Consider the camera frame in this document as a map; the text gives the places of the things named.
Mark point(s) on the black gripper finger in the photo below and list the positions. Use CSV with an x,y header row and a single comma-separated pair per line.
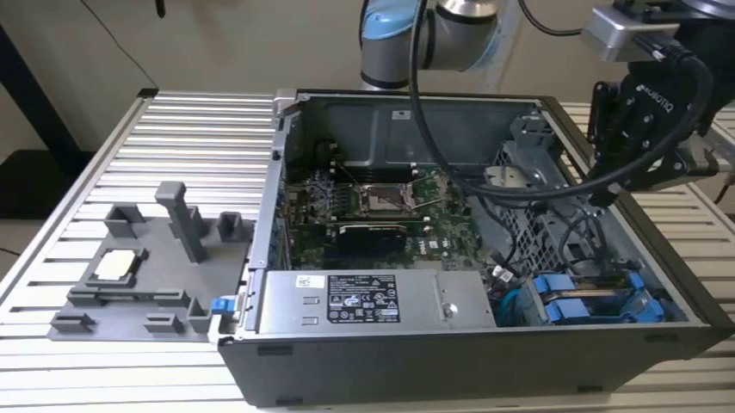
x,y
601,112
641,155

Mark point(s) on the blue disk carrier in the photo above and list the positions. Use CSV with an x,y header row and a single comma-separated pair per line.
x,y
597,301

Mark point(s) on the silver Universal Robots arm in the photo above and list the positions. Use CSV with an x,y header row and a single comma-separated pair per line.
x,y
449,43

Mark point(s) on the perforated metal disk bay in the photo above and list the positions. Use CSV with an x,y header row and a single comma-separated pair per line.
x,y
534,215

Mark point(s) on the dark metal fan shroud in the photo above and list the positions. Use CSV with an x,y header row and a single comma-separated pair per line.
x,y
402,133

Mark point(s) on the green Dell motherboard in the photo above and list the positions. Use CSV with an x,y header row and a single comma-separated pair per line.
x,y
454,232

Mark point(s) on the CPU socket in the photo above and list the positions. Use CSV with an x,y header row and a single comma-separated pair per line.
x,y
384,199

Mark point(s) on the thin metal locking lever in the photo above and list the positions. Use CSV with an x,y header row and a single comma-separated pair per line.
x,y
349,173

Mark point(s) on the black graphics card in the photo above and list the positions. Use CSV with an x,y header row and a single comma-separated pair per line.
x,y
374,238

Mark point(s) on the black open PC case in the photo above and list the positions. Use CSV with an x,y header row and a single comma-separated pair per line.
x,y
402,370

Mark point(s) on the silver power supply with label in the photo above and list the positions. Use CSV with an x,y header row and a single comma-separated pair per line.
x,y
288,301

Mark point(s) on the blue case latch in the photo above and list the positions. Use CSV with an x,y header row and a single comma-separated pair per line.
x,y
221,307

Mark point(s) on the grey parts rack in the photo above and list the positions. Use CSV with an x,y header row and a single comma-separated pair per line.
x,y
161,297

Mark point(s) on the silver CPU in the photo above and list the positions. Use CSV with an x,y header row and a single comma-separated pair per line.
x,y
118,263

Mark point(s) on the black stand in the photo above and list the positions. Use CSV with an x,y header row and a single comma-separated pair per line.
x,y
35,172

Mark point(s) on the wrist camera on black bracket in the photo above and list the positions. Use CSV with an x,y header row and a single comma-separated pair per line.
x,y
689,165

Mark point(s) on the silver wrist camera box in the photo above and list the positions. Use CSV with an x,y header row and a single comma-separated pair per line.
x,y
614,34

